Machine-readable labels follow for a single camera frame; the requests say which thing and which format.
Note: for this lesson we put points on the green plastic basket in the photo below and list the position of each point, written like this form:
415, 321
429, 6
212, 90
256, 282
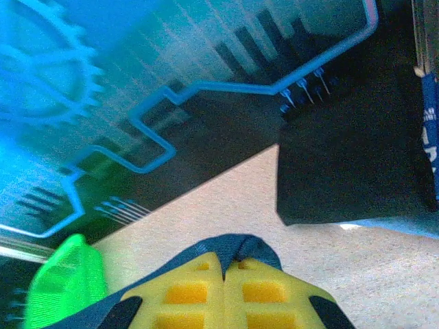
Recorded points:
65, 281

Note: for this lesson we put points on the grey-blue folded t-shirt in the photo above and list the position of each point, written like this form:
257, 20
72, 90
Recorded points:
398, 228

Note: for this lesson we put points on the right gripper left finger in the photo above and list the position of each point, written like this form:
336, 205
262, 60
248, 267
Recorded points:
185, 298

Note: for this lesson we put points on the navy blue t-shirt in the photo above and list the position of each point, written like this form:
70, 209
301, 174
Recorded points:
233, 246

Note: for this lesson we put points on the black folded t-shirt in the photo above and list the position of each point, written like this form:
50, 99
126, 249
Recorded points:
343, 171

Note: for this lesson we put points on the aluminium corner post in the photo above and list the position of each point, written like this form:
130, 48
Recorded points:
422, 34
17, 249

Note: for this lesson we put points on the blue folded t-shirt white print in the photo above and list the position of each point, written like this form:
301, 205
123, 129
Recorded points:
430, 137

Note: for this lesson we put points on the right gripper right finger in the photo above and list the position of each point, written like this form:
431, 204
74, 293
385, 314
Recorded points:
267, 298

